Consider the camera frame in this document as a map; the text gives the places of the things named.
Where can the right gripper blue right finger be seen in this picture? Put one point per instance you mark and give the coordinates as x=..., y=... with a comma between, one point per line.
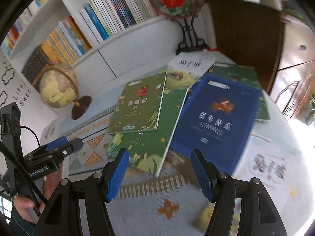
x=206, y=175

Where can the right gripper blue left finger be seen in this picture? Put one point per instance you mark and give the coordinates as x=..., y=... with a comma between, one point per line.
x=115, y=174

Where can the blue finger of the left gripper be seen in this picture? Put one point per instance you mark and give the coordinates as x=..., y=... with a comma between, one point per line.
x=72, y=146
x=56, y=144

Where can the green insect book 03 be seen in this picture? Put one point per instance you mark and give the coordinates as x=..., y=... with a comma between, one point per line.
x=148, y=150

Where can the olive insect book 04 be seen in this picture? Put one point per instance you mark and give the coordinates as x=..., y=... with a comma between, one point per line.
x=139, y=105

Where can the row of black books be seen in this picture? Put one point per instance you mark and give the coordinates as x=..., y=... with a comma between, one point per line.
x=34, y=65

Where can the row of orange books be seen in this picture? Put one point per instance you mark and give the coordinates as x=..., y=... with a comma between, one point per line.
x=65, y=43

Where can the row of white blue books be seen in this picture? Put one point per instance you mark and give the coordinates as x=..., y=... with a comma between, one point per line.
x=106, y=18

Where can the person's left hand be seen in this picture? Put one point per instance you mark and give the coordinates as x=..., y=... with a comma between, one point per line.
x=21, y=204

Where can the patterned blue table mat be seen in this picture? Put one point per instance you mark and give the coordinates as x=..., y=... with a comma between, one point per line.
x=159, y=207

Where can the blue fairy tales book 02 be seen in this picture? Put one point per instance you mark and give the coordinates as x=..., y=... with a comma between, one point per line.
x=217, y=119

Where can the antique yellow globe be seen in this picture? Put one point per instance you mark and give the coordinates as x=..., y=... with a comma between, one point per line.
x=59, y=87

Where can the white rabbit hill book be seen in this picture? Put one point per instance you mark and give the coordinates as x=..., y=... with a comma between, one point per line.
x=276, y=164
x=193, y=63

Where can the dark green insect book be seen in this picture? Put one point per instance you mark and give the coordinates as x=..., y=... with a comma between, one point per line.
x=246, y=76

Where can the white bookshelf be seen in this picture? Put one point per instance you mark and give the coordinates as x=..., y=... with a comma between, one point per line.
x=148, y=46

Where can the small floor green plant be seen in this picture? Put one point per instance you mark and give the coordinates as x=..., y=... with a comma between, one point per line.
x=310, y=118

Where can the red flower round fan ornament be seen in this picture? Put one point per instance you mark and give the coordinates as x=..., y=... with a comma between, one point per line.
x=184, y=13

